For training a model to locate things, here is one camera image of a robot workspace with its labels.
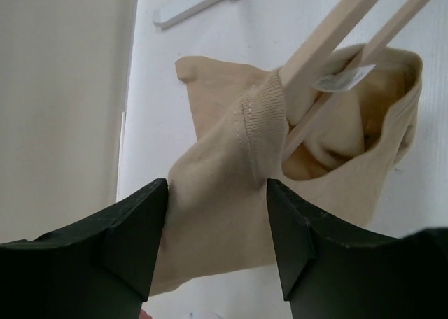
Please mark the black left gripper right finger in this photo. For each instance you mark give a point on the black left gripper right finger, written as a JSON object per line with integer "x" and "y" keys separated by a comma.
{"x": 329, "y": 268}

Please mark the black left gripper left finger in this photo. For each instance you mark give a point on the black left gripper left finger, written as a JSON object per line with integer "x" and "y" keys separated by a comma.
{"x": 98, "y": 267}

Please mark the beige t shirt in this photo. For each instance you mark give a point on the beige t shirt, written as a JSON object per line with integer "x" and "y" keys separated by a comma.
{"x": 217, "y": 219}

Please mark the white clothes rack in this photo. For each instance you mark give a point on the white clothes rack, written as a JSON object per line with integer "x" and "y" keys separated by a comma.
{"x": 177, "y": 11}

